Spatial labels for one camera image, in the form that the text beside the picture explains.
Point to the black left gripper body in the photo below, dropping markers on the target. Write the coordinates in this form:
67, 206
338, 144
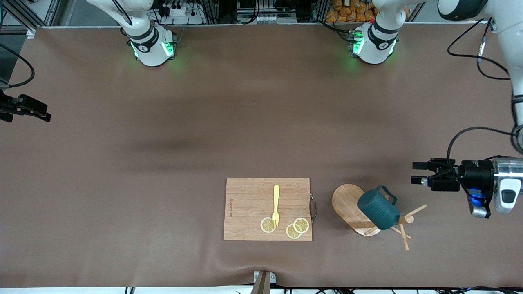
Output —
476, 174

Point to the dark green mug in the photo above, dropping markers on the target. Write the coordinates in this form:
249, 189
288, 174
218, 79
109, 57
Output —
378, 210

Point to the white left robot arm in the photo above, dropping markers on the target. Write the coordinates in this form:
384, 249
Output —
515, 49

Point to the wooden mug tree rack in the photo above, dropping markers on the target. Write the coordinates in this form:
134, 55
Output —
345, 200

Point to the black electronics rack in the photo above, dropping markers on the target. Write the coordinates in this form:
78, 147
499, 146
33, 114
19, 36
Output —
249, 5

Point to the lemon slice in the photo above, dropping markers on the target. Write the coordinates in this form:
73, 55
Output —
291, 234
303, 225
265, 226

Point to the yellow plastic fork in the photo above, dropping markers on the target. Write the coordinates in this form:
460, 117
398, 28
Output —
276, 196

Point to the brown table mat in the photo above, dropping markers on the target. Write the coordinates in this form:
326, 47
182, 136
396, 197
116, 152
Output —
122, 245

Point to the orange snack packets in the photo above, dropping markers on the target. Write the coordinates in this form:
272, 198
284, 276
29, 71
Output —
347, 12

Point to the white power strip with plugs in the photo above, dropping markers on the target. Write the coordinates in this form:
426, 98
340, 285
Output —
179, 12

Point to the bamboo cutting board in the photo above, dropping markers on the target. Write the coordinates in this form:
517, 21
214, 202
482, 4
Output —
245, 192

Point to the long white power strip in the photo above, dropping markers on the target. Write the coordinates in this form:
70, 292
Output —
265, 19

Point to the aluminium frame post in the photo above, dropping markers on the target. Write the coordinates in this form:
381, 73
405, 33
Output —
45, 12

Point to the grey mounting bracket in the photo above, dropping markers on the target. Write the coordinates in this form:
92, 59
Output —
271, 277

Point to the brown camera pole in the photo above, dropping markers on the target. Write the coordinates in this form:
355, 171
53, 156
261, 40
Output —
261, 286

